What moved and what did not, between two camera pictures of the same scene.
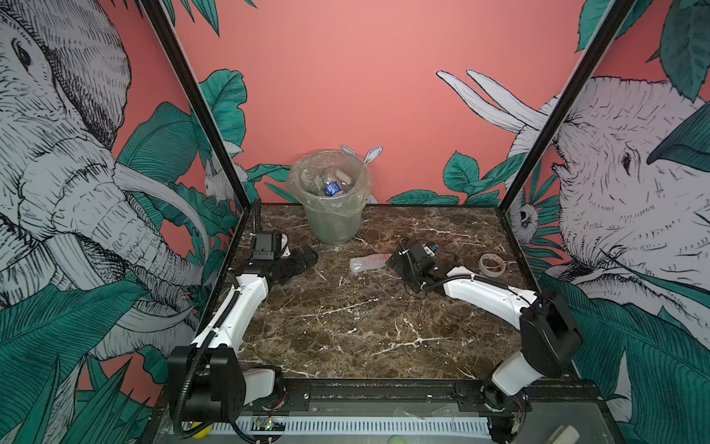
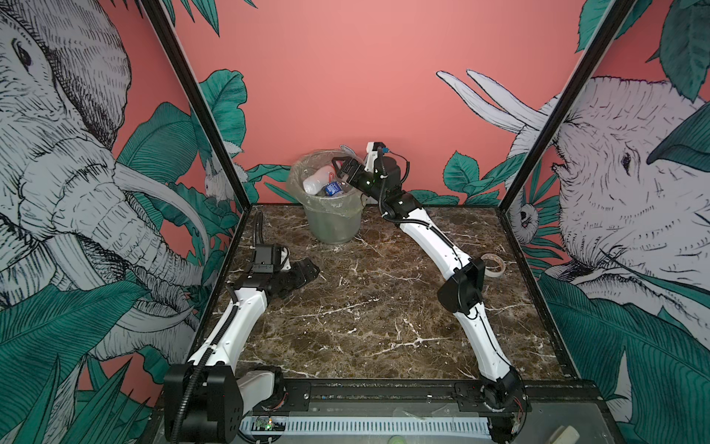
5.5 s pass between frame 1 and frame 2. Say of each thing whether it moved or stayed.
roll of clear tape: stayed
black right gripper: moved
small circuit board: stayed
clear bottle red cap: moved
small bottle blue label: stayed
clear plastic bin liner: stayed
